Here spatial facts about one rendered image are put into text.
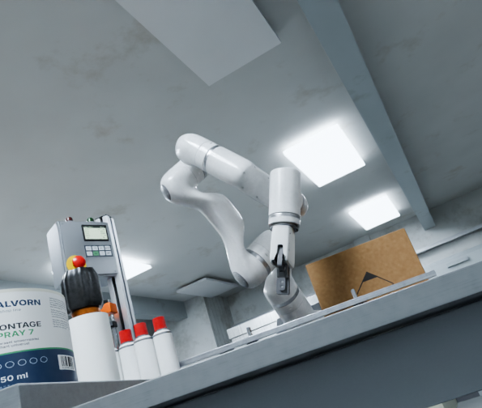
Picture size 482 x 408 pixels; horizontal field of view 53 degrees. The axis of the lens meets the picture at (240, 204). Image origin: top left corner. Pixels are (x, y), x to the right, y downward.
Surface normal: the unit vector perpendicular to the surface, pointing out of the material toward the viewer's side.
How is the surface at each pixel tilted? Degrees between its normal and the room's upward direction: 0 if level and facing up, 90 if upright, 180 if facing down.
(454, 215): 90
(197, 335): 90
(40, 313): 90
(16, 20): 180
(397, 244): 90
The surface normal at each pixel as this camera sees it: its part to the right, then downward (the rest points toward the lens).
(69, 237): 0.60, -0.48
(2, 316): 0.42, -0.48
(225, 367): -0.26, -0.32
